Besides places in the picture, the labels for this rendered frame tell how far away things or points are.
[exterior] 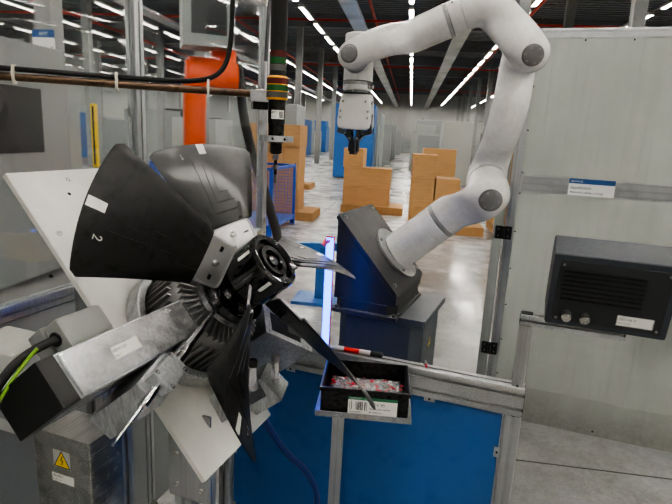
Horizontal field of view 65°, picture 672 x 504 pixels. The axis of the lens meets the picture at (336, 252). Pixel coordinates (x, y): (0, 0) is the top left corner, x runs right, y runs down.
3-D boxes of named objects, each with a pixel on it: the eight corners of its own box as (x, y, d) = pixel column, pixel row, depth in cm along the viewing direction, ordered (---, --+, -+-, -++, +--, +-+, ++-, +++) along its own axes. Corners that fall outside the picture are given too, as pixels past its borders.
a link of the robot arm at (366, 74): (368, 80, 145) (375, 83, 154) (371, 29, 142) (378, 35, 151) (338, 79, 147) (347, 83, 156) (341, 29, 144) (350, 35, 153)
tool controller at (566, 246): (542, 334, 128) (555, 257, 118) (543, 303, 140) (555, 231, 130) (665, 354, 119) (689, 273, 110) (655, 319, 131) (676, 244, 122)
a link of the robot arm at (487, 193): (451, 227, 173) (514, 182, 163) (452, 251, 157) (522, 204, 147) (428, 200, 170) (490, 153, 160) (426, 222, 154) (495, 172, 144)
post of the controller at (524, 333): (511, 386, 135) (520, 313, 131) (511, 381, 138) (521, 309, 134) (523, 388, 134) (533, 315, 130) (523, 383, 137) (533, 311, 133)
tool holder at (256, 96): (250, 140, 103) (251, 88, 101) (247, 140, 110) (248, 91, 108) (296, 143, 106) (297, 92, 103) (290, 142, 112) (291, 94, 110)
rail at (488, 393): (218, 353, 165) (218, 328, 163) (225, 348, 169) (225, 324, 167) (521, 418, 135) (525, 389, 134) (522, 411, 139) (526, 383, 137)
